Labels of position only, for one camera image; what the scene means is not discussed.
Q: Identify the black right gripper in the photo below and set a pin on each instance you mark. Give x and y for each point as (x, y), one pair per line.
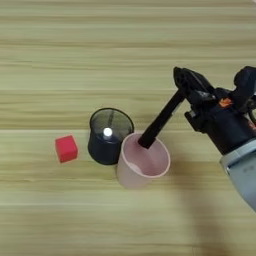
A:
(226, 126)

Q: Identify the black marker pen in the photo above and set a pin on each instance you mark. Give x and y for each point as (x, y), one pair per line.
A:
(160, 123)

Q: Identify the pink plastic cup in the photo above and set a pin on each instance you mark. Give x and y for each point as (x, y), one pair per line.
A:
(133, 173)

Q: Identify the red foam cube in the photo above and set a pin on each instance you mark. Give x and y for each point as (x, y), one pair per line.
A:
(66, 148)

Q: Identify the white marker pen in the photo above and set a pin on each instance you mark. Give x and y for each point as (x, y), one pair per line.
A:
(107, 132)

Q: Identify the black mesh pen holder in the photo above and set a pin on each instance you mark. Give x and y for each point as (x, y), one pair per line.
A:
(100, 150)

